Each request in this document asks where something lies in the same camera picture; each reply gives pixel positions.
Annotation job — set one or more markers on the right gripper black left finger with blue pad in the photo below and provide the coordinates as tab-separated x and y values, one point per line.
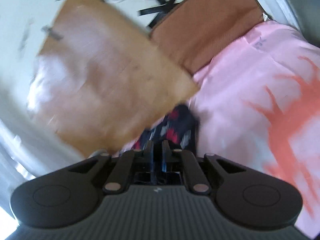
132	167

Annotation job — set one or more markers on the pink floral bed sheet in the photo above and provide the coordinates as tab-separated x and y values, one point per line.
258	105

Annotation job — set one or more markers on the black tape strips on wall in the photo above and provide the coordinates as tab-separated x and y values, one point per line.
162	7

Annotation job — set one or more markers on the brown perforated cushion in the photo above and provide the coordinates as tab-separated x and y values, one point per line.
195	31

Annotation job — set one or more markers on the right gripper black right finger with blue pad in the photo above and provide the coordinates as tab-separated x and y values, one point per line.
185	162

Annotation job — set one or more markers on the wooden headboard panel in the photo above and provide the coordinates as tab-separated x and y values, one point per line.
100	81

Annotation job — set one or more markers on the navy red patterned small garment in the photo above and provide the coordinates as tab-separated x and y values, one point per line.
179	127

